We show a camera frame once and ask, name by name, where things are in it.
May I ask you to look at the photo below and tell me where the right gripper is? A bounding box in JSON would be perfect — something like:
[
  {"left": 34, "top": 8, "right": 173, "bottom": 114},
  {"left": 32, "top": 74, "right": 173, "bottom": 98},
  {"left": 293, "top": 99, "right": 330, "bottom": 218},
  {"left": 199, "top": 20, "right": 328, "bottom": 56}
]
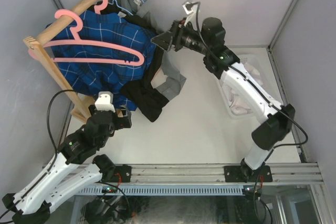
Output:
[{"left": 150, "top": 18, "right": 209, "bottom": 57}]

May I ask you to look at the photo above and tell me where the blue plaid shirt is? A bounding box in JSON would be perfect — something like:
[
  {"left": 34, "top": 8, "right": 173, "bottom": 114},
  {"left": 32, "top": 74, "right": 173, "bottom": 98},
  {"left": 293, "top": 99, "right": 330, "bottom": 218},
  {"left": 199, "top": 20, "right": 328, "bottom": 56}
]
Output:
[{"left": 51, "top": 10, "right": 156, "bottom": 111}]

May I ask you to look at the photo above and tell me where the pink hanger of white shirt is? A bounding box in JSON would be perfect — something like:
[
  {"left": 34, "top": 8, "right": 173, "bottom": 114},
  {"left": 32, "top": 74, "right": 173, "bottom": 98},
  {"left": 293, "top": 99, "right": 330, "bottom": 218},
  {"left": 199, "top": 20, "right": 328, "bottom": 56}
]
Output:
[{"left": 43, "top": 9, "right": 145, "bottom": 67}]

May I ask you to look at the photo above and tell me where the white shirt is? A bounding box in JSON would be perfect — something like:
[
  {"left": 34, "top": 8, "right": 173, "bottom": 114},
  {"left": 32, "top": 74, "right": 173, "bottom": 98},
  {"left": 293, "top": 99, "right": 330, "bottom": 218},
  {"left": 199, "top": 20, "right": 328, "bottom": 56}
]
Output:
[{"left": 221, "top": 62, "right": 269, "bottom": 119}]

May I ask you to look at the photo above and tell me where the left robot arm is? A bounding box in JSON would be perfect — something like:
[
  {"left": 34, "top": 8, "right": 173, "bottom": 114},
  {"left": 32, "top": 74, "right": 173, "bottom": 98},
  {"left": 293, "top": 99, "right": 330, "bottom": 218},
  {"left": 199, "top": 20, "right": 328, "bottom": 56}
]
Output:
[{"left": 2, "top": 108, "right": 132, "bottom": 223}]

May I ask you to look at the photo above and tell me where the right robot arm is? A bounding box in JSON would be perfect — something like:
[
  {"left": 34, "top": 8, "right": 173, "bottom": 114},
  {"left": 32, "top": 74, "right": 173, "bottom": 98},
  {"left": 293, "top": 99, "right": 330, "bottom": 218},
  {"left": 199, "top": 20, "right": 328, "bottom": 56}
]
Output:
[{"left": 151, "top": 17, "right": 295, "bottom": 182}]

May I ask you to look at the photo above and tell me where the grey shirt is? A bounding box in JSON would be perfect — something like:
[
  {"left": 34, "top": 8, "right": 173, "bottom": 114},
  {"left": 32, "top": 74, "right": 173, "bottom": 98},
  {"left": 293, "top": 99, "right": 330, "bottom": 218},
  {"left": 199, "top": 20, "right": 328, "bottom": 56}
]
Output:
[{"left": 107, "top": 0, "right": 187, "bottom": 101}]

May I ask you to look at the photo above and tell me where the wooden clothes rack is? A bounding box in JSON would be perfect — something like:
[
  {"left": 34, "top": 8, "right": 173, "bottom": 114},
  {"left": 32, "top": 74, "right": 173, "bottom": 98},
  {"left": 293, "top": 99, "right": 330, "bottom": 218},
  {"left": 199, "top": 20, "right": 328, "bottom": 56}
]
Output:
[{"left": 23, "top": 0, "right": 150, "bottom": 125}]

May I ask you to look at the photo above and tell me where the white plastic basket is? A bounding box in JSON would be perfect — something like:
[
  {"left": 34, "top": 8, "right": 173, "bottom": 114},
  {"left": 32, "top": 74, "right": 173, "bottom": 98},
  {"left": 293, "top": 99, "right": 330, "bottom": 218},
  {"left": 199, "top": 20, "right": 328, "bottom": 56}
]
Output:
[{"left": 215, "top": 54, "right": 280, "bottom": 119}]

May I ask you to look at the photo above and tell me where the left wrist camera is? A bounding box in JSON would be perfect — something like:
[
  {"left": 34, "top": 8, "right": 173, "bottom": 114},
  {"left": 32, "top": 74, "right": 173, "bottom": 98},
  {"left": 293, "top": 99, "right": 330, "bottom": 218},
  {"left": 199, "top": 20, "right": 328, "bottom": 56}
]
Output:
[{"left": 94, "top": 91, "right": 115, "bottom": 112}]

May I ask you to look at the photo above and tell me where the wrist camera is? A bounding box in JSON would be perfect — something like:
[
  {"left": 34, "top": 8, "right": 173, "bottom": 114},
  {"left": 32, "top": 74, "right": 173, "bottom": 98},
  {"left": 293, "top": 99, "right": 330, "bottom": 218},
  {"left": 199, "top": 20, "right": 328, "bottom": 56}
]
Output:
[
  {"left": 182, "top": 1, "right": 200, "bottom": 26},
  {"left": 94, "top": 91, "right": 115, "bottom": 112}
]

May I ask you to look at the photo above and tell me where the left camera black cable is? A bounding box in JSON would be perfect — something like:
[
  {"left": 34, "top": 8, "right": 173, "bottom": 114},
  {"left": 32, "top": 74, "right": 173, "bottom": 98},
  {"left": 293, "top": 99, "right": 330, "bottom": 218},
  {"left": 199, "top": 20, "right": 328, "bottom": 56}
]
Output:
[{"left": 46, "top": 90, "right": 77, "bottom": 154}]

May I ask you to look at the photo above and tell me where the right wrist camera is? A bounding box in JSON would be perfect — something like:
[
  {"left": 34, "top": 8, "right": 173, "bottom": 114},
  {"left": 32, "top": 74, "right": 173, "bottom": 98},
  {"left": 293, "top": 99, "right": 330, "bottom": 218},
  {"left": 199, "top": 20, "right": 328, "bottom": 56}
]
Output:
[{"left": 182, "top": 1, "right": 200, "bottom": 26}]

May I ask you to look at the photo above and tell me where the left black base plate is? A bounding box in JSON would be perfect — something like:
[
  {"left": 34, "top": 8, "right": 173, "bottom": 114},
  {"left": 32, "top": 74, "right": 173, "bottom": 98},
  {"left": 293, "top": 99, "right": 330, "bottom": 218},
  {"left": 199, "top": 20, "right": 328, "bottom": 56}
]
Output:
[{"left": 111, "top": 164, "right": 132, "bottom": 183}]

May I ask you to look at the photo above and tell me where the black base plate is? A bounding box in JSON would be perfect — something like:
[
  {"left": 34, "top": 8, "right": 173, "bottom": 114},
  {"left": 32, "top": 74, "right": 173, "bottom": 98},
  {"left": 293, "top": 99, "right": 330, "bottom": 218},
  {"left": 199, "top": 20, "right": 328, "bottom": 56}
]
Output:
[
  {"left": 224, "top": 165, "right": 273, "bottom": 183},
  {"left": 111, "top": 164, "right": 132, "bottom": 183}
]

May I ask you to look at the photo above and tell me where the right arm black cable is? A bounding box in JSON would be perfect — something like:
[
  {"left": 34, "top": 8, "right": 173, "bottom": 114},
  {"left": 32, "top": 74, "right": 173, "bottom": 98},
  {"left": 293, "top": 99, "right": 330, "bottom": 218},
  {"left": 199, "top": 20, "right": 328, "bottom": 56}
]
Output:
[{"left": 194, "top": 1, "right": 308, "bottom": 151}]

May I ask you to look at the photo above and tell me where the slotted grey cable duct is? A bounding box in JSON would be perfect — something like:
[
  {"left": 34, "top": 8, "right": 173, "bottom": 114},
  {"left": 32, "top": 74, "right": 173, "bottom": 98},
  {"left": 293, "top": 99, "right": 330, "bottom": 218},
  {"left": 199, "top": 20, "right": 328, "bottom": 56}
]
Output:
[{"left": 76, "top": 185, "right": 244, "bottom": 196}]

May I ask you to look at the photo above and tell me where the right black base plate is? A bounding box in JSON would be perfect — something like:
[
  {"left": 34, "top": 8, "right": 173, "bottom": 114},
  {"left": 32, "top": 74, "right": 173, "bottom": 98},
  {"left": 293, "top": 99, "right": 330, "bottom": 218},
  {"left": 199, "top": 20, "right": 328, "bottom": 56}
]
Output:
[{"left": 224, "top": 165, "right": 273, "bottom": 183}]

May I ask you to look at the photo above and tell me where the aluminium mounting rail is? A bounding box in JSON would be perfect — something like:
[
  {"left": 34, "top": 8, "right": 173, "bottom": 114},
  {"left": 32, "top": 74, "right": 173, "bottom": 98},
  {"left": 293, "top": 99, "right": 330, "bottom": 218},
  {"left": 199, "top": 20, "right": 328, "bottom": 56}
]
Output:
[{"left": 41, "top": 163, "right": 324, "bottom": 184}]

